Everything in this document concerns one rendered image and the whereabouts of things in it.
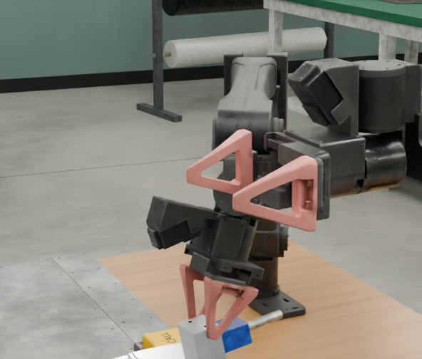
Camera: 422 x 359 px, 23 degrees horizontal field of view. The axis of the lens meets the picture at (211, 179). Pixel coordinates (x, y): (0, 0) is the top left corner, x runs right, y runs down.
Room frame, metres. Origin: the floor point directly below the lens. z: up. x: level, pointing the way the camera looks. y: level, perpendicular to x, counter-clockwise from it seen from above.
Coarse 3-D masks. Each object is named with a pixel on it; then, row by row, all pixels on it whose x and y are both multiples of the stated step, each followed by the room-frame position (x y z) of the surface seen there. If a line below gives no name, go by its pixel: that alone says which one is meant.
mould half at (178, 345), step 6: (180, 342) 1.25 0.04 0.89; (150, 348) 1.23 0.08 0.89; (156, 348) 1.23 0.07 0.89; (162, 348) 1.23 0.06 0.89; (168, 348) 1.23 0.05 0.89; (174, 348) 1.23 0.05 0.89; (180, 348) 1.23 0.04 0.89; (132, 354) 1.22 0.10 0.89; (138, 354) 1.22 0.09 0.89; (144, 354) 1.22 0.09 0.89; (150, 354) 1.22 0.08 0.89; (156, 354) 1.22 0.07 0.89; (162, 354) 1.22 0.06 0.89; (168, 354) 1.22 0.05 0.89; (174, 354) 1.22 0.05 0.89; (180, 354) 1.22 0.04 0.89
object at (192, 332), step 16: (192, 320) 1.20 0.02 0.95; (240, 320) 1.20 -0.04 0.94; (256, 320) 1.21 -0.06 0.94; (272, 320) 1.22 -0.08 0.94; (192, 336) 1.15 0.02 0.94; (224, 336) 1.17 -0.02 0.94; (240, 336) 1.18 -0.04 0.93; (192, 352) 1.16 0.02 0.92; (208, 352) 1.16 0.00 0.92; (224, 352) 1.16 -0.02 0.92
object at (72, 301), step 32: (64, 256) 1.83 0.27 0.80; (0, 288) 1.67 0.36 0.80; (32, 288) 1.67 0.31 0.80; (64, 288) 1.67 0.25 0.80; (96, 288) 1.67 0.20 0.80; (0, 320) 1.53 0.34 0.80; (32, 320) 1.53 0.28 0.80; (64, 320) 1.53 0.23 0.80; (96, 320) 1.53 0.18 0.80; (128, 320) 1.53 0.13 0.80; (160, 320) 1.53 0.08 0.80; (0, 352) 1.41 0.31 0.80; (32, 352) 1.41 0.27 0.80; (64, 352) 1.41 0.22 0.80; (96, 352) 1.41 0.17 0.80; (128, 352) 1.41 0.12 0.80
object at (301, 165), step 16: (288, 144) 0.95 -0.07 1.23; (304, 144) 0.95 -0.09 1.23; (288, 160) 0.94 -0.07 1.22; (304, 160) 0.90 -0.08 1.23; (320, 160) 0.89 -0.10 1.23; (272, 176) 0.89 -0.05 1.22; (288, 176) 0.89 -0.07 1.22; (304, 176) 0.89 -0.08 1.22; (320, 176) 0.89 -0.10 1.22; (240, 192) 0.88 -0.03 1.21; (256, 192) 0.88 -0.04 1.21; (304, 192) 0.90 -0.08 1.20; (320, 192) 0.89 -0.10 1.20; (240, 208) 0.88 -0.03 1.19; (256, 208) 0.88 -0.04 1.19; (304, 208) 0.89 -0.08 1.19; (320, 208) 0.89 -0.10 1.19; (288, 224) 0.89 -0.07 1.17; (304, 224) 0.89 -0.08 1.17
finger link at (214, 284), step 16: (192, 256) 1.21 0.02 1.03; (208, 272) 1.16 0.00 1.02; (208, 288) 1.15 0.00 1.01; (224, 288) 1.15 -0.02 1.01; (240, 288) 1.16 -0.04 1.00; (256, 288) 1.18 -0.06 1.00; (208, 304) 1.15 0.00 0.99; (240, 304) 1.16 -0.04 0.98; (208, 320) 1.15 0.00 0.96; (224, 320) 1.16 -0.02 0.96; (208, 336) 1.15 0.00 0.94
